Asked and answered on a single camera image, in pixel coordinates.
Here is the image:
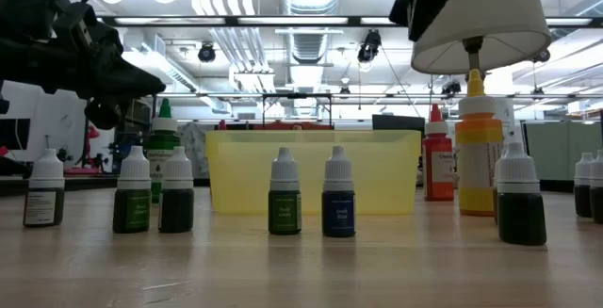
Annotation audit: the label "green squeeze bottle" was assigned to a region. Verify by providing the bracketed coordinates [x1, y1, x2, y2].
[143, 98, 182, 204]

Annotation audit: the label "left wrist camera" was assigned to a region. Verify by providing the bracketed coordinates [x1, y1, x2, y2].
[50, 2, 98, 50]

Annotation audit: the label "black background frame stand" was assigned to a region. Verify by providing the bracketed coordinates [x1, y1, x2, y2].
[261, 91, 334, 130]

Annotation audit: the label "silver lamp white shade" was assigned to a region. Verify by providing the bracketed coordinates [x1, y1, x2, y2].
[410, 0, 552, 76]

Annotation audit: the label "yellow translucent plastic bin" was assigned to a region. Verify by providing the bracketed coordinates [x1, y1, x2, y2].
[204, 129, 423, 216]

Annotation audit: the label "red background bin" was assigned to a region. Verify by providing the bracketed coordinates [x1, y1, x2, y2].
[253, 120, 334, 132]

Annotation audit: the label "dropper bottles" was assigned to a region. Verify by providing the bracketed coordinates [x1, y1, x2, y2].
[573, 152, 595, 219]

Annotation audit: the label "black desk monitor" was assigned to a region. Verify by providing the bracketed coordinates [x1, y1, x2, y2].
[371, 113, 426, 133]

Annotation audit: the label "small dropper bottle white label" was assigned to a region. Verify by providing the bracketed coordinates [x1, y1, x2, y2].
[22, 147, 66, 228]

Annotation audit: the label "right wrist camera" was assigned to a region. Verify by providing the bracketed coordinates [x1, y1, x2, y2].
[388, 0, 412, 27]

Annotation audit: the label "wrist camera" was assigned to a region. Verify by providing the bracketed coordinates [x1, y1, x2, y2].
[388, 0, 412, 27]
[50, 2, 98, 50]

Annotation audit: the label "green partition panel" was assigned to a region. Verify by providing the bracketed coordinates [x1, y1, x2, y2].
[525, 122, 603, 182]

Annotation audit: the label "red-orange squeeze bottle orange tip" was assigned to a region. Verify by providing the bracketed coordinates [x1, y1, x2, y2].
[422, 104, 456, 203]

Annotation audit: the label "small dropper bottle green label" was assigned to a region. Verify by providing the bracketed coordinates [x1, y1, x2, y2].
[111, 145, 153, 235]

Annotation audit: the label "white marbled board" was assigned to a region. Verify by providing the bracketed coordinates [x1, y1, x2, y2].
[177, 122, 212, 180]

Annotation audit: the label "small dark blue dropper bottle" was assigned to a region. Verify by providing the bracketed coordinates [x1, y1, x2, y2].
[321, 145, 357, 238]

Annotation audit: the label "black overhead crossbar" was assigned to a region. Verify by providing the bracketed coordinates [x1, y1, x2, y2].
[96, 14, 603, 28]

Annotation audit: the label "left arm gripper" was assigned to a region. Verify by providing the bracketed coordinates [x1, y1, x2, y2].
[44, 23, 167, 131]

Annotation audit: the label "small bright green dropper bottle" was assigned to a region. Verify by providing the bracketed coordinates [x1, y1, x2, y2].
[268, 146, 302, 236]

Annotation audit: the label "dark wall monitor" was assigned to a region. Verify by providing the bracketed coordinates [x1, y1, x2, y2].
[0, 118, 32, 152]

